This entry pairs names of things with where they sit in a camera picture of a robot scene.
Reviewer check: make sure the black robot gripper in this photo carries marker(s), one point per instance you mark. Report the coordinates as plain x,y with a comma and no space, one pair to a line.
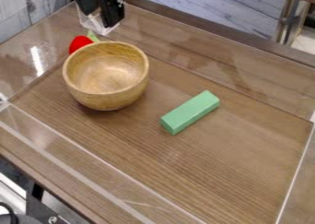
113,10

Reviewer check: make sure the light brown wooden bowl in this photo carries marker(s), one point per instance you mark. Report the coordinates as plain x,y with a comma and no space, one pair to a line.
107,75

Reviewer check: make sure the green rectangular foam stick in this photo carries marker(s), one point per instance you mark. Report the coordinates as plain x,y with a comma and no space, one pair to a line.
185,115

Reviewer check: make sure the red plush strawberry toy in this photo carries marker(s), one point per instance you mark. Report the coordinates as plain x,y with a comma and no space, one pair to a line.
82,41

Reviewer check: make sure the metal table leg background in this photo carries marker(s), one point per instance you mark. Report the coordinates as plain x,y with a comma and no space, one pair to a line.
292,21

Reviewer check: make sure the black table leg bracket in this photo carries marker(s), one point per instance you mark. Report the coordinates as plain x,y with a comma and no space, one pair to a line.
37,209

